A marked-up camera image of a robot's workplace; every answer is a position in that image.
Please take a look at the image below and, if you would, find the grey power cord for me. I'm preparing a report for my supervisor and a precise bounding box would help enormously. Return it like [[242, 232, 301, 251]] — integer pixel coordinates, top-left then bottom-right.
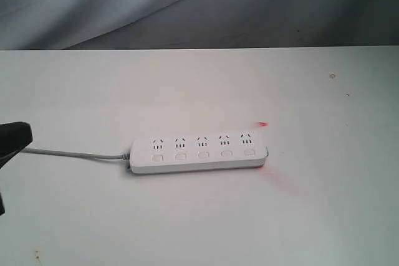
[[18, 146, 131, 161]]

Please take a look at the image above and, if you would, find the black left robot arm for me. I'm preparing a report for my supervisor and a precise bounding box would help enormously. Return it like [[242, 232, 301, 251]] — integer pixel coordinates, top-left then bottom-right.
[[0, 121, 33, 168]]

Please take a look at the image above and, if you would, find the white power strip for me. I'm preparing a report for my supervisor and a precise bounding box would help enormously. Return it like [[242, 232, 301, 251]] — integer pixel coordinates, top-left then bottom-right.
[[129, 130, 269, 174]]

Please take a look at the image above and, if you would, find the grey backdrop cloth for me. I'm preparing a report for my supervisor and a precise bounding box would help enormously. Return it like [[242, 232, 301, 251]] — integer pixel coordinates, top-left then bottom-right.
[[1, 0, 398, 50]]

